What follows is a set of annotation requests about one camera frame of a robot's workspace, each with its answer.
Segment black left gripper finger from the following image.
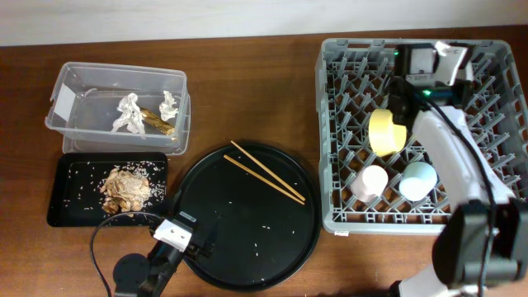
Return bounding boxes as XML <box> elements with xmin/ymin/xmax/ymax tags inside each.
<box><xmin>204</xmin><ymin>223</ymin><xmax>219</xmax><ymax>258</ymax></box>
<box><xmin>163</xmin><ymin>190</ymin><xmax>182</xmax><ymax>218</ymax></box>

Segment food scraps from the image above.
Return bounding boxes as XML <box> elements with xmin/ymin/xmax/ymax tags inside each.
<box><xmin>101</xmin><ymin>169</ymin><xmax>149</xmax><ymax>219</ymax></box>

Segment wooden chopstick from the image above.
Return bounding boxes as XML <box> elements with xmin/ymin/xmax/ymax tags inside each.
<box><xmin>231</xmin><ymin>140</ymin><xmax>306</xmax><ymax>202</ymax></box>
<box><xmin>223</xmin><ymin>154</ymin><xmax>304</xmax><ymax>205</ymax></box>

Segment white napkin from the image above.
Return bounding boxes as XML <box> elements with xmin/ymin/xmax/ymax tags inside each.
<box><xmin>111</xmin><ymin>92</ymin><xmax>145</xmax><ymax>134</ymax></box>
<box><xmin>158</xmin><ymin>91</ymin><xmax>179</xmax><ymax>121</ymax></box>

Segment pink plastic cup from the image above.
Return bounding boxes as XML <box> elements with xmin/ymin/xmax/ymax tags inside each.
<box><xmin>351</xmin><ymin>165</ymin><xmax>389</xmax><ymax>203</ymax></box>

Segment yellow bowl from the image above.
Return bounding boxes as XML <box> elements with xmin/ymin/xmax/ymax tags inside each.
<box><xmin>368</xmin><ymin>109</ymin><xmax>407</xmax><ymax>157</ymax></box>

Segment blue plastic cup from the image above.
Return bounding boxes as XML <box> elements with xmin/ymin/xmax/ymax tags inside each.
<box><xmin>398</xmin><ymin>162</ymin><xmax>438</xmax><ymax>201</ymax></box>

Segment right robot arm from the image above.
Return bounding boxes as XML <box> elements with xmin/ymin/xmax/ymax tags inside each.
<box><xmin>385</xmin><ymin>40</ymin><xmax>527</xmax><ymax>296</ymax></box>

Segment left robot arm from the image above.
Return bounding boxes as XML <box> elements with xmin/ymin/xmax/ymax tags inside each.
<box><xmin>112</xmin><ymin>211</ymin><xmax>223</xmax><ymax>296</ymax></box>

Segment grey dishwasher rack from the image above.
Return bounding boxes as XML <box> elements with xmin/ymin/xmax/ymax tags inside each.
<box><xmin>315</xmin><ymin>39</ymin><xmax>527</xmax><ymax>235</ymax></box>

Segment black rectangular tray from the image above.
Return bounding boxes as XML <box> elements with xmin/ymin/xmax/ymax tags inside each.
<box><xmin>47</xmin><ymin>152</ymin><xmax>169</xmax><ymax>227</ymax></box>

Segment round black tray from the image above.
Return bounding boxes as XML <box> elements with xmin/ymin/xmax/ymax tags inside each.
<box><xmin>177</xmin><ymin>143</ymin><xmax>322</xmax><ymax>292</ymax></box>

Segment clear plastic bin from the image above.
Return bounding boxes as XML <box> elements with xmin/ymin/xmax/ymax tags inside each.
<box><xmin>45</xmin><ymin>62</ymin><xmax>191</xmax><ymax>155</ymax></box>

